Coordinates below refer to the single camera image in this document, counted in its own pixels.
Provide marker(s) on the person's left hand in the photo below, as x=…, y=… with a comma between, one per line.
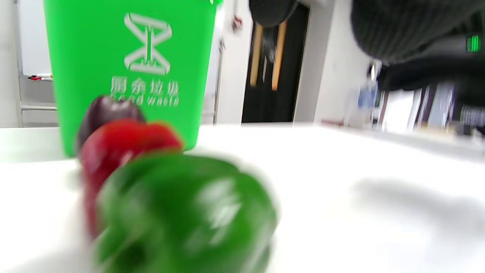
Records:
x=409, y=22

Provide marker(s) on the green bell pepper vegetable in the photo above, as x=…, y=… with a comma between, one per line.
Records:
x=182, y=216

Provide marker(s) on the dark purple pepper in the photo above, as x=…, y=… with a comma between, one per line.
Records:
x=106, y=112

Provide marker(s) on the green food waste bin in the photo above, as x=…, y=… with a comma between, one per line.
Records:
x=94, y=57

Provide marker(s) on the red bell pepper vegetable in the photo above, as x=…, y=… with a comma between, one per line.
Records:
x=113, y=151

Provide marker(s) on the green exit sign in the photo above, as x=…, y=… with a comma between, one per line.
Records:
x=473, y=43

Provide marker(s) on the red whiteboard marker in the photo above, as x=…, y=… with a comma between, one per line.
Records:
x=39, y=78

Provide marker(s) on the white whiteboard on metal stand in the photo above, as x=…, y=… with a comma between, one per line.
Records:
x=34, y=45

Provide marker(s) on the dark door with wooden frame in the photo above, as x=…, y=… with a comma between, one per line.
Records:
x=291, y=76

